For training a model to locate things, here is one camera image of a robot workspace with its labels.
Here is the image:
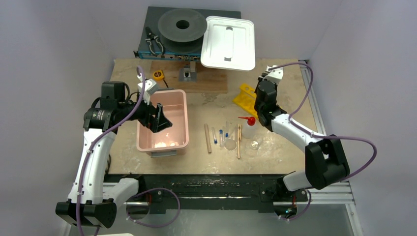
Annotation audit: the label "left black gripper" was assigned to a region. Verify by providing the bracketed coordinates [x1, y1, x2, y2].
[118, 91, 172, 132]

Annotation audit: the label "red capped wash bottle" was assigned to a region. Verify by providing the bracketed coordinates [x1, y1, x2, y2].
[238, 117, 256, 139]

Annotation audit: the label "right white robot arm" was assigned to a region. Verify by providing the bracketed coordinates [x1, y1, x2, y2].
[254, 78, 350, 200]

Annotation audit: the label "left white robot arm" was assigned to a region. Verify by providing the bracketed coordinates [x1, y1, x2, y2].
[55, 80, 172, 228]

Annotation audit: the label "yellow test tube rack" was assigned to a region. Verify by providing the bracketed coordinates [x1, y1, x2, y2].
[233, 83, 258, 119]

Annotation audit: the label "pink plastic bin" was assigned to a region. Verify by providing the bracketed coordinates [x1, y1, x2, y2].
[136, 89, 190, 155]

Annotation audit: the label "thin wooden stick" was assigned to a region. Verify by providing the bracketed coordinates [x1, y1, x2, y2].
[237, 124, 241, 159]

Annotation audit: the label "clear petri dish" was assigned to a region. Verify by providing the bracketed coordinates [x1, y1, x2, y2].
[249, 140, 260, 150]

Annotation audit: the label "yellow tape measure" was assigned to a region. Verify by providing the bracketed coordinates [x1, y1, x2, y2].
[153, 70, 169, 88]

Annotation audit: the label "thick wooden dowel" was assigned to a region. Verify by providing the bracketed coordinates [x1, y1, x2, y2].
[204, 123, 212, 154]

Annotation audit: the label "blue capped test tube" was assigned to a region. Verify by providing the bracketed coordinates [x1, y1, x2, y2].
[211, 127, 218, 144]

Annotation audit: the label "white plastic bin lid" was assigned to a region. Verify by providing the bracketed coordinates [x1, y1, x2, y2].
[200, 16, 256, 71]

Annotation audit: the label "grey filament spool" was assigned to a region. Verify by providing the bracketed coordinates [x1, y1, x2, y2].
[158, 8, 207, 54]

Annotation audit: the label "grey bin latch handle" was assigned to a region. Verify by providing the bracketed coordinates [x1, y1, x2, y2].
[150, 149, 178, 158]

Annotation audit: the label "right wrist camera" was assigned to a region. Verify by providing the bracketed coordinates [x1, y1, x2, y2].
[262, 65, 284, 85]

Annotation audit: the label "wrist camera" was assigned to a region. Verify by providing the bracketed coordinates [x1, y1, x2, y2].
[262, 65, 284, 85]
[137, 79, 159, 105]

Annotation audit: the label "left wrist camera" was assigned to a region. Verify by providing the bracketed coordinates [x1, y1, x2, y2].
[137, 79, 159, 105]

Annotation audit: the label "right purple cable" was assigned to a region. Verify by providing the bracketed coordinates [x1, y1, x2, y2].
[267, 61, 378, 183]

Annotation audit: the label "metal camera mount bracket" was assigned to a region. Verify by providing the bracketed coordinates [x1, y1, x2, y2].
[179, 61, 197, 82]

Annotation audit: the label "black handled pliers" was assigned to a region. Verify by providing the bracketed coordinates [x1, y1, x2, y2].
[145, 27, 165, 57]

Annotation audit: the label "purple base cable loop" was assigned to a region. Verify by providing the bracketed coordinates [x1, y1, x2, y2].
[126, 187, 181, 229]

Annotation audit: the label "dark network switch box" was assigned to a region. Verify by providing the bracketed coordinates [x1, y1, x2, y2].
[133, 6, 241, 61]

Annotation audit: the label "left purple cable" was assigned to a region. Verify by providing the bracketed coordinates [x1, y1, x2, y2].
[75, 65, 146, 236]

